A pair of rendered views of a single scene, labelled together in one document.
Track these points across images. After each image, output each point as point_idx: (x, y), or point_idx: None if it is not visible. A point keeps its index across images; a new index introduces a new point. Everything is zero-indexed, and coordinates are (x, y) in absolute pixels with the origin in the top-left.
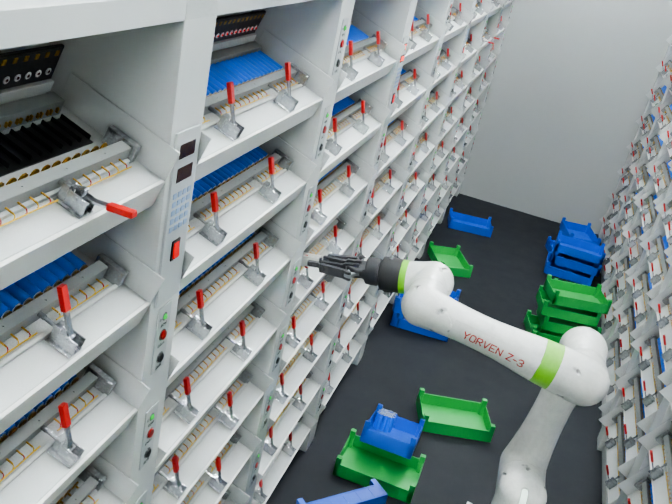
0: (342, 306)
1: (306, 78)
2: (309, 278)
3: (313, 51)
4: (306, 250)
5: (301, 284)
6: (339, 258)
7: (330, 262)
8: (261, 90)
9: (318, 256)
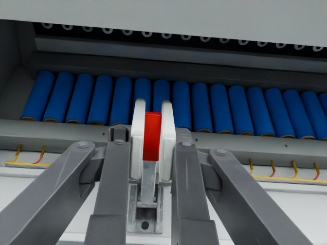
0: None
1: None
2: (156, 205)
3: None
4: (287, 146)
5: (129, 204)
6: (198, 188)
7: (113, 166)
8: None
9: (162, 131)
